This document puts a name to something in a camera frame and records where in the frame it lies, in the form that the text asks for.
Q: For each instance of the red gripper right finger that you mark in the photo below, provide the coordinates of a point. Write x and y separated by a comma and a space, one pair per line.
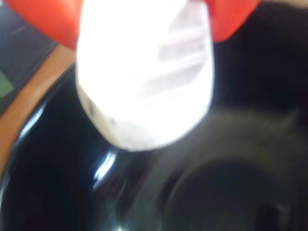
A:
228, 19

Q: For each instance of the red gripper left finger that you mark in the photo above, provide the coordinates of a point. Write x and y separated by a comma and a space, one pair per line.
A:
48, 21

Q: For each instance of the black mat with yellow lines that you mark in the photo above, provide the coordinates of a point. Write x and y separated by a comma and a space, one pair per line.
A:
19, 60

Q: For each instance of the black glossy bowl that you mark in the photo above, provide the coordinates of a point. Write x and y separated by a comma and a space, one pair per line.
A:
72, 192

